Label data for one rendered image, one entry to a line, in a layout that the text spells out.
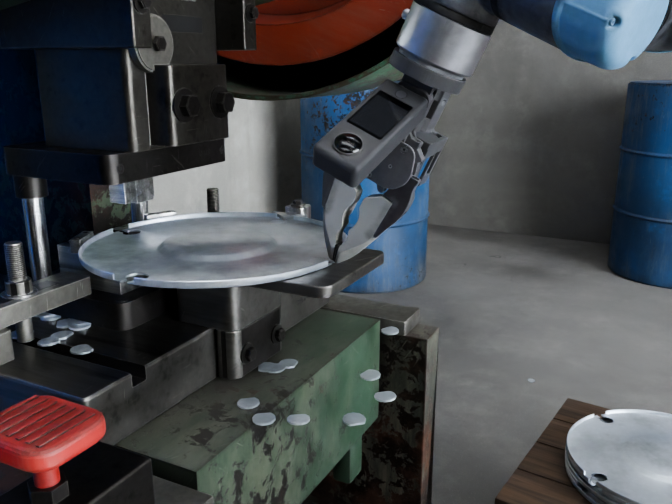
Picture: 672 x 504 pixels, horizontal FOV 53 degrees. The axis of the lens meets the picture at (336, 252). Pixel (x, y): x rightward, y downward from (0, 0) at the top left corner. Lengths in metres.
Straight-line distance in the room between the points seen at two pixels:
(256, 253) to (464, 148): 3.41
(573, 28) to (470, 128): 3.53
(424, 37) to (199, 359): 0.39
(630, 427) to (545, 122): 2.85
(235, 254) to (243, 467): 0.21
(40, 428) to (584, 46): 0.45
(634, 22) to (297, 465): 0.54
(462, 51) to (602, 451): 0.76
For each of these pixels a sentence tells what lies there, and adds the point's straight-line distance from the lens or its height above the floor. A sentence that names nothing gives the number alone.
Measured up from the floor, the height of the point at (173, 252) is 0.79.
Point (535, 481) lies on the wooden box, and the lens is 1.15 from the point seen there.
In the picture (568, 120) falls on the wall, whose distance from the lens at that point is 3.94.
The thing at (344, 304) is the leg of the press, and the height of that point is 0.64.
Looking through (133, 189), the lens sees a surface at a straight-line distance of 0.81.
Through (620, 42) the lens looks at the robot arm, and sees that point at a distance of 0.54.
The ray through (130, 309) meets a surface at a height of 0.73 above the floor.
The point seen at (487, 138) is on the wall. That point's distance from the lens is 4.04.
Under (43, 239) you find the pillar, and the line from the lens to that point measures 0.82.
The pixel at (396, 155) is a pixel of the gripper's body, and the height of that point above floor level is 0.90.
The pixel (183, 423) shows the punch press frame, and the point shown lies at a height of 0.64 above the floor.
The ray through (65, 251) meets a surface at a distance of 0.82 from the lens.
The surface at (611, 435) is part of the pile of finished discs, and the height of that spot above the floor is 0.39.
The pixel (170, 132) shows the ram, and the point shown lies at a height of 0.91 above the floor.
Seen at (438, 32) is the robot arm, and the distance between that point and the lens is 0.60.
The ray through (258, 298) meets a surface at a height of 0.73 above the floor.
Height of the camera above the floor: 0.98
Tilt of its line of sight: 16 degrees down
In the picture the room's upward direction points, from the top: straight up
